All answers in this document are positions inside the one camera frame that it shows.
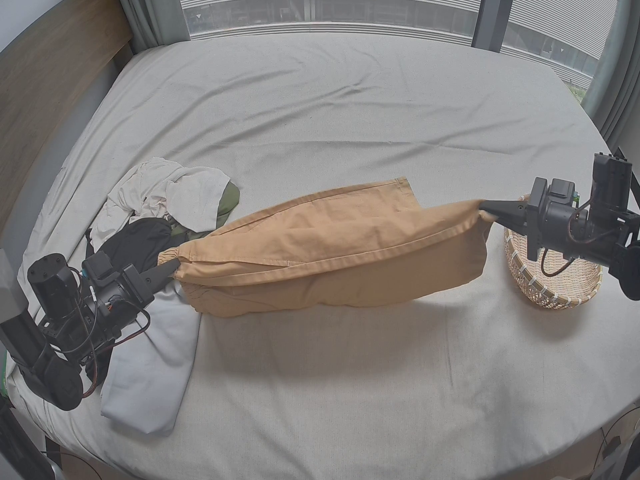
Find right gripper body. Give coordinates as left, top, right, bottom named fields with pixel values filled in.
left=525, top=177, right=591, bottom=261

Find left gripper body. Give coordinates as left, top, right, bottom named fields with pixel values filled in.
left=95, top=264, right=156, bottom=324

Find tan shorts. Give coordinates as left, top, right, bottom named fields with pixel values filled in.
left=159, top=177, right=493, bottom=319

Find black garment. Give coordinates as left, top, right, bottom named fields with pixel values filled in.
left=84, top=218, right=173, bottom=274

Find round woven basket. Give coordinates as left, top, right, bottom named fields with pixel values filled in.
left=503, top=194, right=603, bottom=310

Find pale blue garment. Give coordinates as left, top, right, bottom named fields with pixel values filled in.
left=100, top=288, right=201, bottom=436

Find white garment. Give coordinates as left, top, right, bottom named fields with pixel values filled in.
left=90, top=157, right=232, bottom=246

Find green garment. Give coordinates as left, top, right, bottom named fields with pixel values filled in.
left=170, top=180, right=242, bottom=239

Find bed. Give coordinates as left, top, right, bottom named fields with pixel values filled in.
left=0, top=0, right=632, bottom=480

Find grey-green curtain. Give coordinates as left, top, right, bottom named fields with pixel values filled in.
left=582, top=0, right=640, bottom=154
left=92, top=0, right=193, bottom=64

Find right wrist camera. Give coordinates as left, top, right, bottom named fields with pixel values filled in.
left=547, top=179, right=576, bottom=204

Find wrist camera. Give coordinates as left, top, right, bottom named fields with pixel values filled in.
left=547, top=179, right=576, bottom=204
left=81, top=251, right=113, bottom=281

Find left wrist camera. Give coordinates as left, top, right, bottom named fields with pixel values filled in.
left=81, top=251, right=113, bottom=281

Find black cable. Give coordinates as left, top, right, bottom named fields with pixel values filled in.
left=82, top=313, right=151, bottom=399

